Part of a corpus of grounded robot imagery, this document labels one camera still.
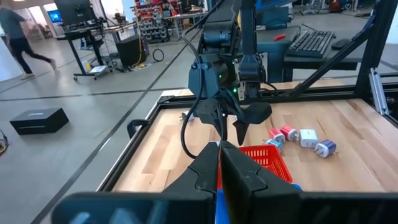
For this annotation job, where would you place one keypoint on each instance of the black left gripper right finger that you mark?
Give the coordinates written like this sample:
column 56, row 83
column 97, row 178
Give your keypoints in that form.
column 248, row 186

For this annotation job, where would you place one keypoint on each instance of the black computer mouse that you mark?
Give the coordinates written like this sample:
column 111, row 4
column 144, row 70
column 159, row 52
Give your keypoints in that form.
column 341, row 43

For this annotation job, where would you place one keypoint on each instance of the black computer monitor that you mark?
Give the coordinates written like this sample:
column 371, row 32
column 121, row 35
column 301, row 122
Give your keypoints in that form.
column 74, row 11

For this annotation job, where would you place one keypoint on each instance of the black rolling desk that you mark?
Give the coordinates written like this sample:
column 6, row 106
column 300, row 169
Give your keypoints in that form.
column 84, row 32

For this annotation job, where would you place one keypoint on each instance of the black box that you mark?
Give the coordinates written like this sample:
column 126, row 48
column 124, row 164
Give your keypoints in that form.
column 38, row 121

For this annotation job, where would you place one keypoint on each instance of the grey desk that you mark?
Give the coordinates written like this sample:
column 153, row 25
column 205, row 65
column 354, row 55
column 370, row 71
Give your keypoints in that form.
column 273, row 53

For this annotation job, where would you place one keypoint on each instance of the black keyboard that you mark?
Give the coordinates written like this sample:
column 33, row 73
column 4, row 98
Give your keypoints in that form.
column 309, row 43

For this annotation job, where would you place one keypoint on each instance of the red plastic basket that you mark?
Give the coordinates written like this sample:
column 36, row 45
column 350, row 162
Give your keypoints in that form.
column 270, row 158

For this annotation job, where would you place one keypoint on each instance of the red marker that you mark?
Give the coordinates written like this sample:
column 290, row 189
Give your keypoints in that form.
column 279, row 37

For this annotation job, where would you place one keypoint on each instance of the glowing blue screen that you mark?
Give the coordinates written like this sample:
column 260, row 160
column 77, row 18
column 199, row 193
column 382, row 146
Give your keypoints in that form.
column 54, row 16

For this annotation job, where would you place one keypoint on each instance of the black computer tower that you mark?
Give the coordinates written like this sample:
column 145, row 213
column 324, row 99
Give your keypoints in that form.
column 130, row 51

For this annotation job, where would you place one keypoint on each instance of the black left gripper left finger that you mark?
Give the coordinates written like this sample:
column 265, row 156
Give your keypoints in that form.
column 199, row 177

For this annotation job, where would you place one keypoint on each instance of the silver metal bracket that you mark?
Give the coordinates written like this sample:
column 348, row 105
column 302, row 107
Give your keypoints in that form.
column 377, row 90

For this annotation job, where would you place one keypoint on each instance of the red white USB charger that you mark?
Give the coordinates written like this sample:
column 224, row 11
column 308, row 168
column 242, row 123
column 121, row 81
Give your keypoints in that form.
column 288, row 131
column 276, row 134

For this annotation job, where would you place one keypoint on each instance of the person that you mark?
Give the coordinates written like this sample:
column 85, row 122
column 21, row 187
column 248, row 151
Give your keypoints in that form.
column 12, row 28

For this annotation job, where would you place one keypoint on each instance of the teal white USB charger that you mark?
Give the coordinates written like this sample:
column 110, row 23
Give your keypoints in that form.
column 275, row 144

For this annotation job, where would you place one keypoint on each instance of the storage rack with red bins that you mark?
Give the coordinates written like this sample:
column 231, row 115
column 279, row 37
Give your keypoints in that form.
column 154, row 25

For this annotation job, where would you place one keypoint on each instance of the purple white USB charger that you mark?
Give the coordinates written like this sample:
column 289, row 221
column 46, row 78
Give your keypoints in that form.
column 327, row 147

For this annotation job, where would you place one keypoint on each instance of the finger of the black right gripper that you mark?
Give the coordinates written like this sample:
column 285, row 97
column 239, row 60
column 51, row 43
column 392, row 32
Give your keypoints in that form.
column 208, row 112
column 256, row 112

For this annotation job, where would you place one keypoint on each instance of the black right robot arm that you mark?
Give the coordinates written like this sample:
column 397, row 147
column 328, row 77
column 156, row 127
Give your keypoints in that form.
column 248, row 31

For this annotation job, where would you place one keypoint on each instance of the blue plastic basket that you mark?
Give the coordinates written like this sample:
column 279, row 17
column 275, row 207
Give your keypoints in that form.
column 221, row 208

